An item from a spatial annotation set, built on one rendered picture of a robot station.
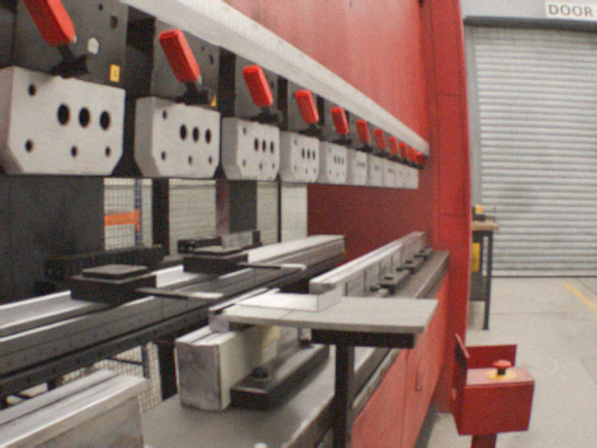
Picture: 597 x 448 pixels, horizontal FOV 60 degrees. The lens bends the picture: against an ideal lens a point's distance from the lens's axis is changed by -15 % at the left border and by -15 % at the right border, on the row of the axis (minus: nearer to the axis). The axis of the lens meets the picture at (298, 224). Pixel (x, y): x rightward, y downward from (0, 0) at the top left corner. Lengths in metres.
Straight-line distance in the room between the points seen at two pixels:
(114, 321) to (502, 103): 7.60
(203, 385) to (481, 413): 0.64
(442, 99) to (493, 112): 5.31
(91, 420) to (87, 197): 0.87
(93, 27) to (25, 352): 0.49
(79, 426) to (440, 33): 2.77
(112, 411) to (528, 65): 8.13
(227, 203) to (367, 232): 2.23
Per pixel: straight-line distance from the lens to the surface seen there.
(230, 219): 0.81
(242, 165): 0.77
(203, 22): 0.70
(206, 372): 0.76
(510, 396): 1.21
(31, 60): 0.45
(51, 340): 0.87
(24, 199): 1.19
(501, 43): 8.47
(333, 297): 0.84
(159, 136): 0.59
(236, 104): 0.76
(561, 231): 8.32
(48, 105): 0.45
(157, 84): 0.59
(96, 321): 0.96
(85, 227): 1.35
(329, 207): 3.05
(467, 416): 1.21
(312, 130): 0.97
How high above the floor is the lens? 1.16
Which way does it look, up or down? 3 degrees down
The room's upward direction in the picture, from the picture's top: straight up
